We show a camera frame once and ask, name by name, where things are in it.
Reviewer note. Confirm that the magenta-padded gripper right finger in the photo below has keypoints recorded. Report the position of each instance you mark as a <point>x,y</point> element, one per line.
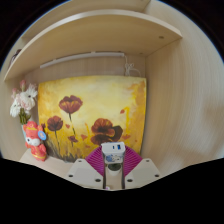
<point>141,171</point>

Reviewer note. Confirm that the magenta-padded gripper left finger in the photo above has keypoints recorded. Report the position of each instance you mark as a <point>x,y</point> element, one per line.
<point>81,171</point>

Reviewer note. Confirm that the white charger block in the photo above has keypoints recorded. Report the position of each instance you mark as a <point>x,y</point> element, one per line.
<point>113,148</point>

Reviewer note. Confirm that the red plush toy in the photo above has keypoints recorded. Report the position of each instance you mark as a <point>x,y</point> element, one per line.
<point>33,140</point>

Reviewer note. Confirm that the yellow poppy flower painting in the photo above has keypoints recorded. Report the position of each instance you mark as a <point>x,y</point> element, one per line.
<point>100,100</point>

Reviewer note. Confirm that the pink white flower bouquet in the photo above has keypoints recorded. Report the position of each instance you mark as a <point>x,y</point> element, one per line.
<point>25,100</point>

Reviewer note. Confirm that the white light bar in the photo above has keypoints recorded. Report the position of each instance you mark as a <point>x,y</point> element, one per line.
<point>81,57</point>

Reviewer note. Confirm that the wooden shelf unit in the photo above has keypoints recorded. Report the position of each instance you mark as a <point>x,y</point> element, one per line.
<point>100,30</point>

